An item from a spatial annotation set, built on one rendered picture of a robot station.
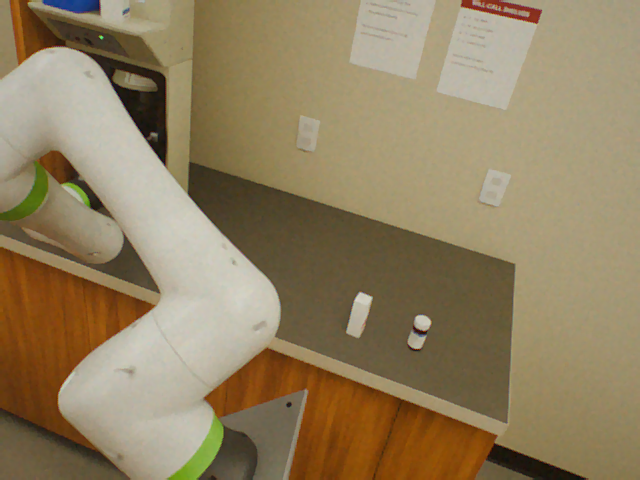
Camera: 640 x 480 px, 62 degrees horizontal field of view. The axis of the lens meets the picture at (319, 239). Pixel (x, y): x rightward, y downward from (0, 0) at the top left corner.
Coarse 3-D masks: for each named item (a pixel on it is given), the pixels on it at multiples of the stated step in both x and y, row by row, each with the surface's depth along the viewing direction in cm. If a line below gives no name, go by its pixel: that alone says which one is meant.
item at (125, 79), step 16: (112, 64) 140; (128, 64) 139; (112, 80) 143; (128, 80) 141; (144, 80) 140; (160, 80) 138; (128, 96) 144; (144, 96) 142; (160, 96) 140; (128, 112) 146; (144, 112) 144; (160, 112) 143; (144, 128) 147; (160, 128) 145; (160, 144) 147
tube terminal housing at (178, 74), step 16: (160, 0) 129; (176, 0) 130; (192, 0) 137; (144, 16) 132; (160, 16) 131; (176, 16) 132; (192, 16) 139; (176, 32) 134; (192, 32) 141; (80, 48) 143; (176, 48) 137; (144, 64) 139; (176, 64) 139; (176, 80) 141; (176, 96) 144; (176, 112) 146; (176, 128) 149; (176, 144) 152; (176, 160) 155; (176, 176) 158
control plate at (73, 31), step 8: (56, 24) 132; (64, 24) 131; (64, 32) 135; (72, 32) 133; (80, 32) 132; (88, 32) 130; (96, 32) 128; (72, 40) 138; (96, 40) 133; (104, 40) 131; (112, 40) 130; (104, 48) 136; (112, 48) 134; (120, 48) 132; (128, 56) 135
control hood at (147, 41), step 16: (48, 16) 130; (64, 16) 127; (80, 16) 125; (96, 16) 127; (112, 32) 126; (128, 32) 123; (144, 32) 123; (160, 32) 128; (96, 48) 138; (128, 48) 131; (144, 48) 128; (160, 48) 130; (160, 64) 133
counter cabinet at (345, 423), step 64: (0, 256) 152; (0, 320) 168; (64, 320) 157; (128, 320) 147; (0, 384) 186; (256, 384) 142; (320, 384) 134; (320, 448) 146; (384, 448) 140; (448, 448) 130
